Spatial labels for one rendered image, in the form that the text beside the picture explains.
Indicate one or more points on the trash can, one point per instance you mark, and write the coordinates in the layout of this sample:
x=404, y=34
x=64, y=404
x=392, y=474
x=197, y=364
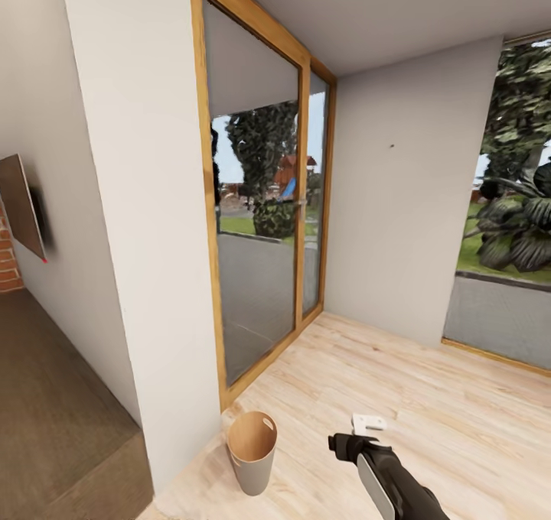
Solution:
x=252, y=441

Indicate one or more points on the door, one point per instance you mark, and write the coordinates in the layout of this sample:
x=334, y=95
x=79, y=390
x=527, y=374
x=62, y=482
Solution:
x=267, y=111

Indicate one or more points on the fixed window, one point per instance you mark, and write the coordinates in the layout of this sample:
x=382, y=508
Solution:
x=500, y=307

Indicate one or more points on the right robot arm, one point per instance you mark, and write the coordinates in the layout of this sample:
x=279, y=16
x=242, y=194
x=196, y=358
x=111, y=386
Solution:
x=395, y=492

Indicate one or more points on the wall mounted tv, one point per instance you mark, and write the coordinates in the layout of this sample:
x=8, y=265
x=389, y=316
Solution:
x=22, y=205

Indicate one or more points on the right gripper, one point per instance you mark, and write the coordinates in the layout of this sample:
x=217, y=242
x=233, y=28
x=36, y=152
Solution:
x=344, y=445

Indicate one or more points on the cabinet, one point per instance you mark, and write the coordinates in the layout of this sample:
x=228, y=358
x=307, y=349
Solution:
x=68, y=448

